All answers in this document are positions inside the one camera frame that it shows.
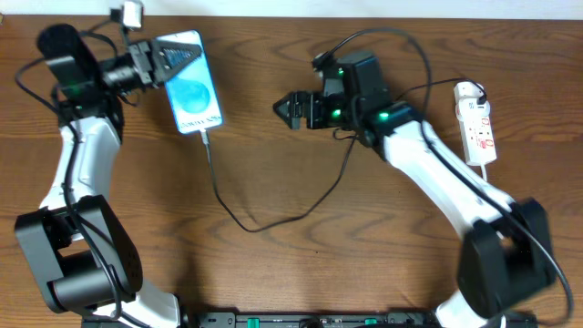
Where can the white USB charger plug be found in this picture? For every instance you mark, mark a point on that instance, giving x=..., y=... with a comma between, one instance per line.
x=468, y=109

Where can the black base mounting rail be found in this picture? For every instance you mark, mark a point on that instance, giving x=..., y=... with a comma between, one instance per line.
x=390, y=319

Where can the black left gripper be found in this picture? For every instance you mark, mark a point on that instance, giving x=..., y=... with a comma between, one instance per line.
x=147, y=63

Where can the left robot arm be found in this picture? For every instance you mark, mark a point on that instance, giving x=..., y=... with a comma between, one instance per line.
x=81, y=257

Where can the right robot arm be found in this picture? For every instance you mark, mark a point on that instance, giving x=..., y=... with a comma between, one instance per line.
x=505, y=243

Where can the white power strip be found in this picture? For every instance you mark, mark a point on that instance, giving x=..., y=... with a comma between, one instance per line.
x=477, y=135

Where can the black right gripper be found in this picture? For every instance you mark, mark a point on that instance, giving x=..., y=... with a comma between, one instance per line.
x=301, y=109

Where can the blue Galaxy smartphone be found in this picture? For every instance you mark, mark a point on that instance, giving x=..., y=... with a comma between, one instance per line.
x=192, y=95

